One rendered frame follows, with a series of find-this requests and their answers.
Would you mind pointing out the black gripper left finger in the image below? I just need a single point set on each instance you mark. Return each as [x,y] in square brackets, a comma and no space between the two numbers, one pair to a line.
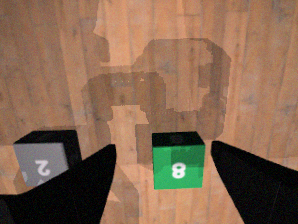
[77,196]

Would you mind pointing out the green block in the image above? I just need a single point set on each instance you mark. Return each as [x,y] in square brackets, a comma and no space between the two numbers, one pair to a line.
[178,160]

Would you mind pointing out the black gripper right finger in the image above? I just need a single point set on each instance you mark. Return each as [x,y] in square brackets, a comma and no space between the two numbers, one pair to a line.
[262,191]

